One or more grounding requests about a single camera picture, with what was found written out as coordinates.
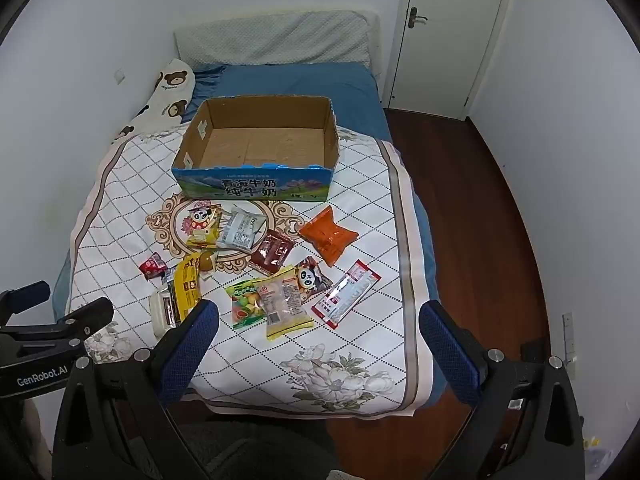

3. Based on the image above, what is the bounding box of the clear yellow edged snack packet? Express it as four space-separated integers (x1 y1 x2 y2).
257 267 316 342

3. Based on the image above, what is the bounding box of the white grey snack packet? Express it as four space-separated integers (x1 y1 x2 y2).
216 206 266 255

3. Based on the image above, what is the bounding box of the dark panda snack packet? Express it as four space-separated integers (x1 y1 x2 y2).
294 256 333 306

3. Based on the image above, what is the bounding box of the green fruit candy packet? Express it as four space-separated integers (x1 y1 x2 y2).
225 280 268 331

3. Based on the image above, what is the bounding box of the small red snack packet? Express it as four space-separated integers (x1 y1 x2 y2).
141 254 168 281

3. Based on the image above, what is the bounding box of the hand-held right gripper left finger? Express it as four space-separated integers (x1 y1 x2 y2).
52 299 221 480

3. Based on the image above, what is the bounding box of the yellow panda snack packet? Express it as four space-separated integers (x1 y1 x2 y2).
182 200 223 248

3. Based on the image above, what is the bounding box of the blue bed sheet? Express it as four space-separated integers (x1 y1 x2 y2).
52 62 451 411

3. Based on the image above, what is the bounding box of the grey quilted pillow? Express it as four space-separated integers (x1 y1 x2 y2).
173 9 381 68

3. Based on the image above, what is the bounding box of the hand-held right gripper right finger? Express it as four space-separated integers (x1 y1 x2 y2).
419 300 586 480

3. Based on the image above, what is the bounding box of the yellow brown snack packet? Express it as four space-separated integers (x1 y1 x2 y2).
170 255 206 323

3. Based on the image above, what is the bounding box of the white cake packet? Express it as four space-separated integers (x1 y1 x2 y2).
149 285 181 338

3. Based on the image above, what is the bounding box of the dark red snack packet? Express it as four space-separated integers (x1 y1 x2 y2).
248 230 296 276

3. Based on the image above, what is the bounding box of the white wall outlet strip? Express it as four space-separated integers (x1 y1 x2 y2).
562 312 576 361

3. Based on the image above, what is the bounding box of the cardboard box blue print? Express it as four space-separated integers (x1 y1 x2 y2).
171 95 340 202

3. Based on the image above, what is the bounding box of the white floral printed blanket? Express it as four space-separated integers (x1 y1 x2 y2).
70 122 436 418

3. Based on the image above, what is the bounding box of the orange snack packet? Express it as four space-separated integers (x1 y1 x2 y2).
298 206 360 267

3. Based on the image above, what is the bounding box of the long red white snack packet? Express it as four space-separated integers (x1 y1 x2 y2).
311 259 382 330

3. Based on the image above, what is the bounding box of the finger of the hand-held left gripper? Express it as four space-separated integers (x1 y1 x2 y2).
0 281 52 327
50 296 115 348

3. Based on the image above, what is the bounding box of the white bear print pillow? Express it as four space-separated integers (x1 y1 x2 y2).
111 58 197 145

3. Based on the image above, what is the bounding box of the white door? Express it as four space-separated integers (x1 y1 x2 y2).
387 0 516 121

